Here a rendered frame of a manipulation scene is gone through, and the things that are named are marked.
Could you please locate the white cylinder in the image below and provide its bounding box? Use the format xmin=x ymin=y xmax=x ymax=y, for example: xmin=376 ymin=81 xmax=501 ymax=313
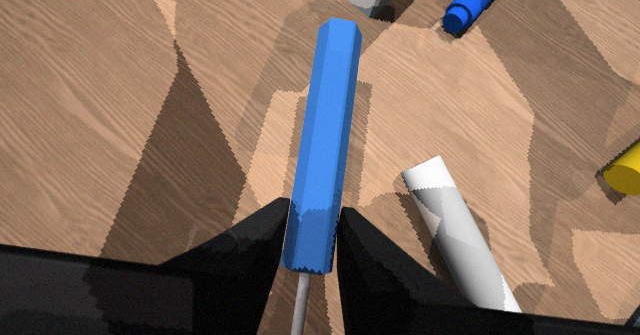
xmin=401 ymin=155 xmax=522 ymax=313

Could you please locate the black marker with blue cap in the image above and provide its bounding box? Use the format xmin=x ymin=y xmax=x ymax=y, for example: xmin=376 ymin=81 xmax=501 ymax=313
xmin=443 ymin=0 xmax=492 ymax=32

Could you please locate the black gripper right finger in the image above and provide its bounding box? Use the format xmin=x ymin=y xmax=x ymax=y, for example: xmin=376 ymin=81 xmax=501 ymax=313
xmin=337 ymin=207 xmax=640 ymax=335

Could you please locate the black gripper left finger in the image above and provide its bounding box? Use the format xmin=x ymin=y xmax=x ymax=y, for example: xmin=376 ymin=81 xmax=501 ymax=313
xmin=0 ymin=197 xmax=290 ymax=335

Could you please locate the yellow stylus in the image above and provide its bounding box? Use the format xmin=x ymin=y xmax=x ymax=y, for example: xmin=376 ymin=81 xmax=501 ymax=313
xmin=603 ymin=141 xmax=640 ymax=196

